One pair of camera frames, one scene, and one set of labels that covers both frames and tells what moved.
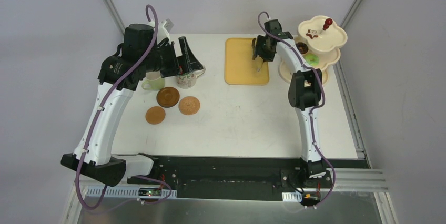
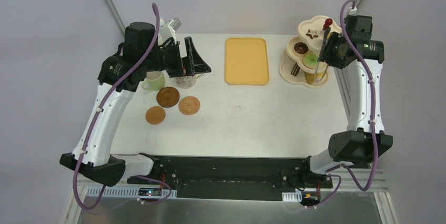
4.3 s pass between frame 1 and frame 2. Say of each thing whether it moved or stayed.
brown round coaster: stayed
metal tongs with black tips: moved
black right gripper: moved
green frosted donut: stayed
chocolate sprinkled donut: stayed
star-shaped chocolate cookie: stayed
